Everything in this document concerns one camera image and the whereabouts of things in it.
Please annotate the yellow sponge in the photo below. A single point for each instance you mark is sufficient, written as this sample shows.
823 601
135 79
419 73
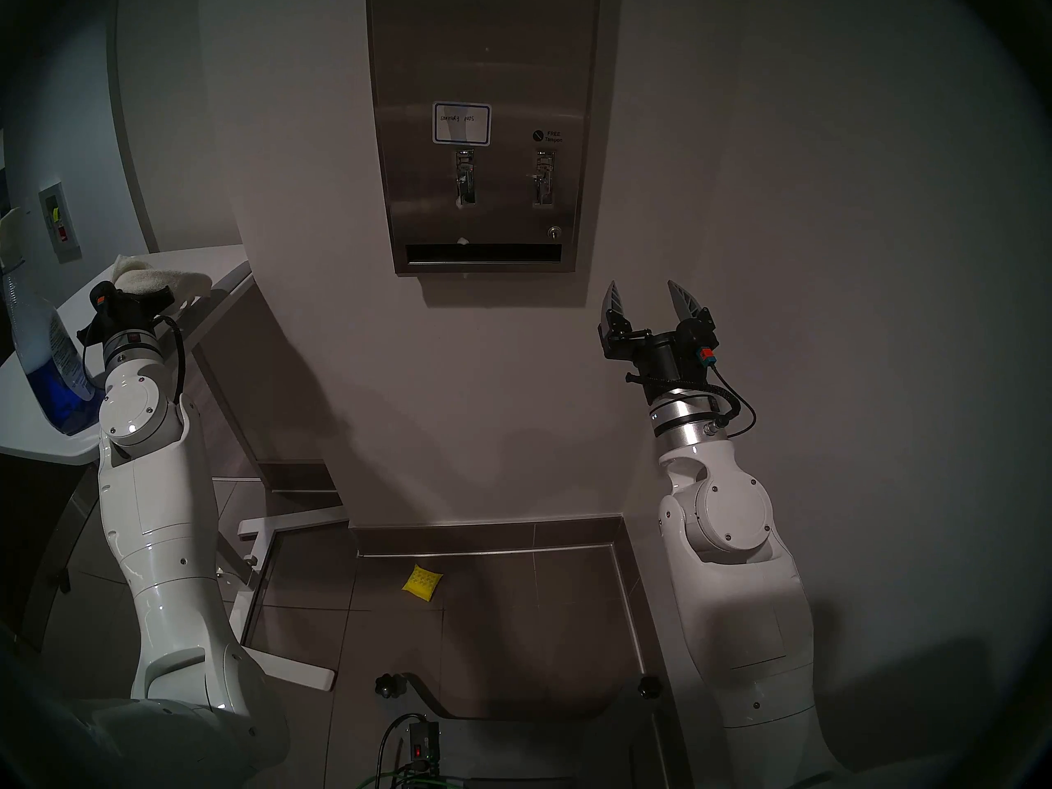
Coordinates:
422 583

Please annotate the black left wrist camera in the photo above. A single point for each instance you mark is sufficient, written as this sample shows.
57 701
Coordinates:
104 296

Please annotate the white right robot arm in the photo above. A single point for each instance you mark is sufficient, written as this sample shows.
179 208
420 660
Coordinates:
740 615

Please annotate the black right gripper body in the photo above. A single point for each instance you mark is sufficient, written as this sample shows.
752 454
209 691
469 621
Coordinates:
657 360

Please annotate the blue liquid spray bottle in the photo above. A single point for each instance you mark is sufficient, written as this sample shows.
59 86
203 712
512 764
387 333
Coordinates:
49 393

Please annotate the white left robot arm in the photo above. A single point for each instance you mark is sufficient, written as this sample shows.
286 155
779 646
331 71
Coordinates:
156 508

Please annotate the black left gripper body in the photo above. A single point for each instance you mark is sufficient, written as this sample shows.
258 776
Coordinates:
140 311

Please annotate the grey wall outlet plate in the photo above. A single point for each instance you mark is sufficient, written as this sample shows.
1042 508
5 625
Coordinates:
59 224

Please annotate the stainless steel wall dispenser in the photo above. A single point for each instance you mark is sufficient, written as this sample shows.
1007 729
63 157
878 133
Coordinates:
493 56

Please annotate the free tampon sticker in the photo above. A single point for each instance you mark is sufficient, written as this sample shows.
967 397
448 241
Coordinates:
552 137

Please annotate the black knob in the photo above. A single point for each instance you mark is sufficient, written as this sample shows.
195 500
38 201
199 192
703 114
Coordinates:
650 687
390 685

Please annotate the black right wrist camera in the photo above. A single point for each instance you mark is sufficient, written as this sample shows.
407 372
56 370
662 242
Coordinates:
700 343

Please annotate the dark robot base platform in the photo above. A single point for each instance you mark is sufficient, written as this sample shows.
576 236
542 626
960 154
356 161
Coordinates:
526 746

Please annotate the white blue-bordered label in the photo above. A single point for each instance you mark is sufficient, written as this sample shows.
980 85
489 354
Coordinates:
462 123

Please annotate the metal dispenser lever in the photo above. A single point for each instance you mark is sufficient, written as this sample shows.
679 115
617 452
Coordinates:
544 179
465 179

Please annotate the white terry cloth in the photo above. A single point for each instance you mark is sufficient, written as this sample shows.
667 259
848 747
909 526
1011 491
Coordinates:
156 276

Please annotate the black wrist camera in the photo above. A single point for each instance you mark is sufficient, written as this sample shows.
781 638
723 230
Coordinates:
700 343
104 296

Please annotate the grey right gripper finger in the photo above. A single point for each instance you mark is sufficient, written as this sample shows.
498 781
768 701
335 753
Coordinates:
615 306
686 302

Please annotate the black power box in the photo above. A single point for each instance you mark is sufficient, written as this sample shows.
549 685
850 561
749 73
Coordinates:
423 746

